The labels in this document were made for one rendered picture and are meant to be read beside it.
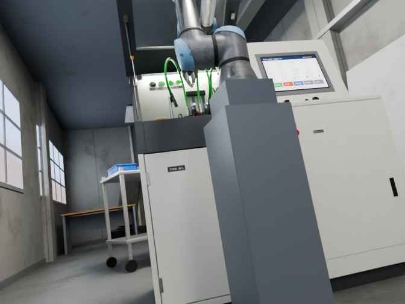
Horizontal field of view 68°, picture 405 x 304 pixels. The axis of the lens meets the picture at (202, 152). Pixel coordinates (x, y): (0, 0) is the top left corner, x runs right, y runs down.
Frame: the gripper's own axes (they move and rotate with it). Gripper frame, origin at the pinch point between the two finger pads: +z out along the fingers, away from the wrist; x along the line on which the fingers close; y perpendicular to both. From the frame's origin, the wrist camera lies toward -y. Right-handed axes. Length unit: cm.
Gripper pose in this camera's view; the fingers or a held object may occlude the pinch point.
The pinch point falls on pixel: (191, 85)
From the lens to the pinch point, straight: 179.4
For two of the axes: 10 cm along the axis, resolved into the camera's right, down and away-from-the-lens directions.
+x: 9.7, -1.2, 2.1
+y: 1.8, -2.0, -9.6
